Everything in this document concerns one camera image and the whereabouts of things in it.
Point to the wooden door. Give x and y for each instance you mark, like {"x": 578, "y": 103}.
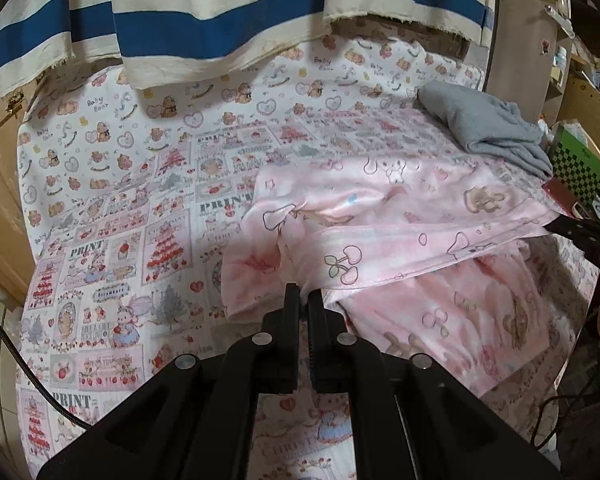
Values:
{"x": 0, "y": 185}

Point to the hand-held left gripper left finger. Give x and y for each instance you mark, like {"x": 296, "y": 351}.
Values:
{"x": 287, "y": 350}

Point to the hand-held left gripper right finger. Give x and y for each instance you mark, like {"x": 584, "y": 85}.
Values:
{"x": 320, "y": 350}

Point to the brass door latch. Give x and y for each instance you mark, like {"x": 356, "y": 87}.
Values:
{"x": 15, "y": 104}

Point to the white bear print sheet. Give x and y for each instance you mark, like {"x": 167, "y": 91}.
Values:
{"x": 180, "y": 110}

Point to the bear sticker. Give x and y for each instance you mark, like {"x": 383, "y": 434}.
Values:
{"x": 544, "y": 46}

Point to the green checkered box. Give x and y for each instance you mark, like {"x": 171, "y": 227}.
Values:
{"x": 577, "y": 165}

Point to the grey sweatpants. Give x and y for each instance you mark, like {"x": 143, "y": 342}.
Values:
{"x": 480, "y": 120}

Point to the pink printed pants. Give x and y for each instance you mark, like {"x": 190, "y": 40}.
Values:
{"x": 380, "y": 220}

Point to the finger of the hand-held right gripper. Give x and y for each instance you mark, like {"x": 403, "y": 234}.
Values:
{"x": 585, "y": 237}

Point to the printed bed sheet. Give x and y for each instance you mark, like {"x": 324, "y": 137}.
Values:
{"x": 130, "y": 260}

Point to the brown board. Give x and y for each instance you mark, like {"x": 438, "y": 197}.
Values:
{"x": 445, "y": 42}

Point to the wooden shelf unit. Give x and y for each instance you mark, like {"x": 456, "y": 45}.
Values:
{"x": 520, "y": 35}

